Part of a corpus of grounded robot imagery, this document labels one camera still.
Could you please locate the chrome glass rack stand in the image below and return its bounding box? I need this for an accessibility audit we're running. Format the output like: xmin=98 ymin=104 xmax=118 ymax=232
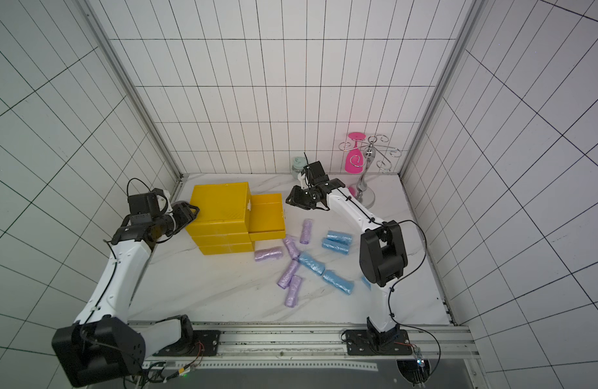
xmin=339 ymin=133 xmax=403 ymax=208

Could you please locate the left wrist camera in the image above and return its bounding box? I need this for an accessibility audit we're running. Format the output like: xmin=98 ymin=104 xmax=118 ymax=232
xmin=152 ymin=188 xmax=171 ymax=214

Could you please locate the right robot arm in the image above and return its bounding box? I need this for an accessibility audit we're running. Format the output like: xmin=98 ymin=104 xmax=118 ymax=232
xmin=286 ymin=161 xmax=408 ymax=353

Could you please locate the purple bag roll top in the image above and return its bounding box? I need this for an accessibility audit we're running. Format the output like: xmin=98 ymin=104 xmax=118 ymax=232
xmin=300 ymin=219 xmax=314 ymax=245

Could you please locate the blue bag roll top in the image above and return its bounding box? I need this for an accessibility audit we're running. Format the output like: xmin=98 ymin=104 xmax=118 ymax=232
xmin=327 ymin=230 xmax=353 ymax=246

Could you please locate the pink plastic wine glass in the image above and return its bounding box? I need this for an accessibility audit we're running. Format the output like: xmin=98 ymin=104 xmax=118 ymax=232
xmin=344 ymin=132 xmax=366 ymax=174

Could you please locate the mint green jar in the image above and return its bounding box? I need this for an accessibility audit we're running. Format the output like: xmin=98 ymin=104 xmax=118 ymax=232
xmin=291 ymin=157 xmax=307 ymax=179

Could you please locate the purple bag roll left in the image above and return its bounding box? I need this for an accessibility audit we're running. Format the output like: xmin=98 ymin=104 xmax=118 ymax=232
xmin=255 ymin=246 xmax=284 ymax=262

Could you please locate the purple bag roll bottom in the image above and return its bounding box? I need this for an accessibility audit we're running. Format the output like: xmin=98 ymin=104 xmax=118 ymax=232
xmin=284 ymin=275 xmax=303 ymax=308

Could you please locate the purple bag roll upper middle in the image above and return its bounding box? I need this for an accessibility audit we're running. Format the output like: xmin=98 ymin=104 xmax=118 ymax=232
xmin=282 ymin=236 xmax=301 ymax=260

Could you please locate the blue bag roll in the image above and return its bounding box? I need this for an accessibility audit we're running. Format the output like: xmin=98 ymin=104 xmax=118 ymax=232
xmin=322 ymin=270 xmax=354 ymax=295
xmin=297 ymin=251 xmax=326 ymax=276
xmin=327 ymin=230 xmax=353 ymax=246
xmin=322 ymin=238 xmax=350 ymax=254
xmin=362 ymin=276 xmax=371 ymax=290

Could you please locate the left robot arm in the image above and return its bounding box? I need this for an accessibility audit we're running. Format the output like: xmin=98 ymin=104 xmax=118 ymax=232
xmin=52 ymin=189 xmax=199 ymax=387

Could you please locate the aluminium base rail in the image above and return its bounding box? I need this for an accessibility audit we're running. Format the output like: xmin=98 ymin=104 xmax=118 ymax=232
xmin=143 ymin=322 xmax=482 ymax=376

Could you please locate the yellow drawer cabinet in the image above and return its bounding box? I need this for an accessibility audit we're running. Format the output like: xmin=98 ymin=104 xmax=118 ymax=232
xmin=186 ymin=183 xmax=255 ymax=255

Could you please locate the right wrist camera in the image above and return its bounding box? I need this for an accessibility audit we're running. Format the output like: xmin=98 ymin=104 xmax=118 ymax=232
xmin=298 ymin=165 xmax=314 ymax=190

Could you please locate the yellow drawer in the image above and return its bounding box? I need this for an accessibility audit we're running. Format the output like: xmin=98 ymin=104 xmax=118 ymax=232
xmin=248 ymin=193 xmax=286 ymax=242

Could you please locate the purple bag roll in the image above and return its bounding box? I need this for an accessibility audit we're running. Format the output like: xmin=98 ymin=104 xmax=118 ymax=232
xmin=300 ymin=219 xmax=314 ymax=245
xmin=282 ymin=236 xmax=301 ymax=260
xmin=284 ymin=275 xmax=303 ymax=308
xmin=277 ymin=259 xmax=300 ymax=289
xmin=255 ymin=246 xmax=284 ymax=262

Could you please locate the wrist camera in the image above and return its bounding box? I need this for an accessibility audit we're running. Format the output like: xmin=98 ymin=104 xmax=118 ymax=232
xmin=152 ymin=188 xmax=171 ymax=214
xmin=298 ymin=165 xmax=314 ymax=190

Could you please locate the purple bag roll lower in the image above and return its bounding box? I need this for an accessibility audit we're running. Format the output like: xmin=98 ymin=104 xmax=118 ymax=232
xmin=277 ymin=259 xmax=300 ymax=289

